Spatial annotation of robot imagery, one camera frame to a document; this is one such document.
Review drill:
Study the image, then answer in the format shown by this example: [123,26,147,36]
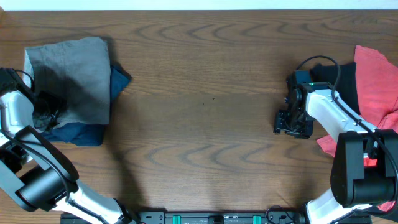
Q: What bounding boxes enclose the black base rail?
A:
[138,207,308,224]

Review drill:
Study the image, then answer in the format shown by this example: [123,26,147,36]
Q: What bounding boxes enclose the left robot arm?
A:
[1,68,140,223]

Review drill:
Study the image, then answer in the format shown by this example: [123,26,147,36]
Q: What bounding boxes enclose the grey shorts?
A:
[24,37,111,128]

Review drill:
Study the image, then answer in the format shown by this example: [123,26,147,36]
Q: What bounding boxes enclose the folded navy blue shorts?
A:
[42,65,132,146]

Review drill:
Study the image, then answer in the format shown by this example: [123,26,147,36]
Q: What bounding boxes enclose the red shorts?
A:
[316,45,398,212]

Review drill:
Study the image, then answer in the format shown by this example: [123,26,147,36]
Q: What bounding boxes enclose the black garment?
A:
[309,62,398,222]

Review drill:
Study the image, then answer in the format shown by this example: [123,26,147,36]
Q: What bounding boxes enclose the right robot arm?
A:
[274,81,397,223]

